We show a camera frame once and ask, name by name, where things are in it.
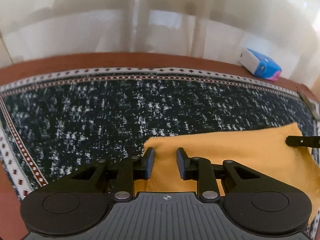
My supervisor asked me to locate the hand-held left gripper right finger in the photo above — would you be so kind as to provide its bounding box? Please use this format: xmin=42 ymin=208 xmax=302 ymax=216
xmin=176 ymin=147 xmax=265 ymax=203

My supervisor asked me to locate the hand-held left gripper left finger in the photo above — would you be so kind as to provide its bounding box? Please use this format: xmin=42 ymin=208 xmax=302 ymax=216
xmin=67 ymin=147 xmax=155 ymax=202

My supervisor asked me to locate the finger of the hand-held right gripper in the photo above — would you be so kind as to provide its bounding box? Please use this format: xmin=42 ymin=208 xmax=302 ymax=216
xmin=286 ymin=135 xmax=320 ymax=148

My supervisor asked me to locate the yellow shirt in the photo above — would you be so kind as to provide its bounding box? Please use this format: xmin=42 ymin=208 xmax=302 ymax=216
xmin=134 ymin=123 xmax=319 ymax=228

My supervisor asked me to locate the dark patterned blanket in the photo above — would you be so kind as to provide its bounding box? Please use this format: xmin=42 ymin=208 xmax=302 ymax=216
xmin=0 ymin=67 xmax=320 ymax=238

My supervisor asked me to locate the blue and white tissue pack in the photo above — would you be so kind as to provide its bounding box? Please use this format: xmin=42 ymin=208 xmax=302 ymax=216
xmin=237 ymin=47 xmax=282 ymax=82

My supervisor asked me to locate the white sheer curtain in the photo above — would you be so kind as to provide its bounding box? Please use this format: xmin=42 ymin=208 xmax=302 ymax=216
xmin=0 ymin=0 xmax=320 ymax=88

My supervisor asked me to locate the brown bed sheet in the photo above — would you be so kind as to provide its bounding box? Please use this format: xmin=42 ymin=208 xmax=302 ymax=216
xmin=0 ymin=52 xmax=317 ymax=233

